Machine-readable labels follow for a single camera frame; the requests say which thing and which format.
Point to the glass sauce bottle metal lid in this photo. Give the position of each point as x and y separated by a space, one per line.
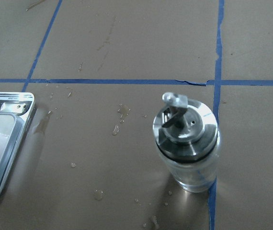
187 137

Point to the grey digital kitchen scale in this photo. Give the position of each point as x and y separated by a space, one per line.
16 112

